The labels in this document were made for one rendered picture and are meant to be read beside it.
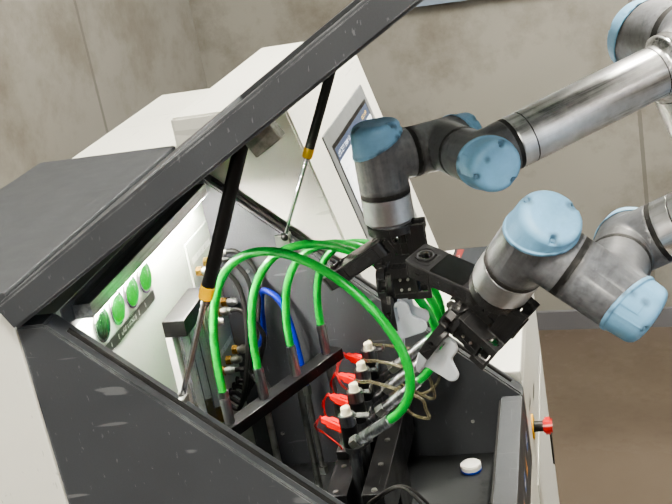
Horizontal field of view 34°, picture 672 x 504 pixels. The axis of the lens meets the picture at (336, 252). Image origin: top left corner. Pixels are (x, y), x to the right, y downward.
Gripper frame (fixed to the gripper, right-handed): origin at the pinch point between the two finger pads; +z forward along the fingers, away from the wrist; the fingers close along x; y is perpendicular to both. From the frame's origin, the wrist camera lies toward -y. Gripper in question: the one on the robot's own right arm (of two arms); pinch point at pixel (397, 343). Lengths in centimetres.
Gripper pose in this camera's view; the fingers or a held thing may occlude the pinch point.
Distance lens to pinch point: 171.3
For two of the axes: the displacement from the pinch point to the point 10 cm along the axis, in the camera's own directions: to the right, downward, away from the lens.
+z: 1.7, 9.3, 3.3
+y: 9.7, -1.0, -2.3
